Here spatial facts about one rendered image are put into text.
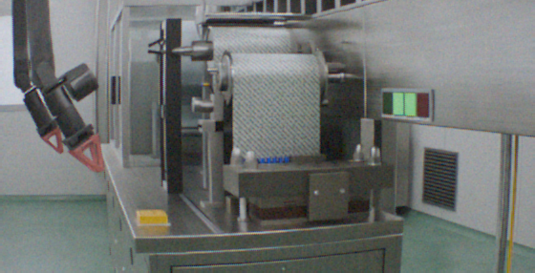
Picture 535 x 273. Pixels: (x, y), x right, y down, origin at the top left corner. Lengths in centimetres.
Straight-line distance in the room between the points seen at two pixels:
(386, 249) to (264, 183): 35
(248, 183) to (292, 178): 11
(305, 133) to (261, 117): 13
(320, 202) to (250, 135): 29
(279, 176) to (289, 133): 23
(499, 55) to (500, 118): 12
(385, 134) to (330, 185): 49
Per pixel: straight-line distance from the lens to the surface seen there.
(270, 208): 156
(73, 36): 725
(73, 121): 139
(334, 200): 158
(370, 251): 161
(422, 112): 144
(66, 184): 730
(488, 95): 123
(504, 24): 118
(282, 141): 175
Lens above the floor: 122
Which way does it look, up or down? 3 degrees down
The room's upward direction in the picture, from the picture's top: straight up
